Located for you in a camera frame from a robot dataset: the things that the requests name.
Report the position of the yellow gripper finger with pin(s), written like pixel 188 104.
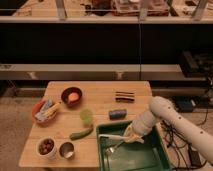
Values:
pixel 131 136

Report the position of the cloth-covered white gripper body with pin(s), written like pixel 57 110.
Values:
pixel 143 123

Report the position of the white and green brush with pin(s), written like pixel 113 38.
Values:
pixel 111 136

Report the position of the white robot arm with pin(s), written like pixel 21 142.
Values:
pixel 161 109

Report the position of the green plastic tray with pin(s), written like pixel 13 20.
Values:
pixel 147 156

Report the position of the blue sponge block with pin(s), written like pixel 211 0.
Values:
pixel 117 114

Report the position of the dark striped eraser block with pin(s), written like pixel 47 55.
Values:
pixel 124 96

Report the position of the black power adapter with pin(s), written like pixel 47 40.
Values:
pixel 184 104

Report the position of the green plastic cup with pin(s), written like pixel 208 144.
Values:
pixel 86 117

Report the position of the green cucumber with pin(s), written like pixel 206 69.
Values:
pixel 81 134

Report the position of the wooden table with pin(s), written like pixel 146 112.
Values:
pixel 99 97

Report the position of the small metal cup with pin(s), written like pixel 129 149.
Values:
pixel 66 150

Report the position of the orange egg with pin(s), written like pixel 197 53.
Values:
pixel 73 97

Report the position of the dark brown bowl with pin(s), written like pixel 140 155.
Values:
pixel 65 94

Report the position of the orange basket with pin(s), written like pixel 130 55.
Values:
pixel 47 120

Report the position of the yellow corn cob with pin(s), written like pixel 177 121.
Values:
pixel 52 110

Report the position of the blue white packet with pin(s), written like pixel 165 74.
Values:
pixel 39 115

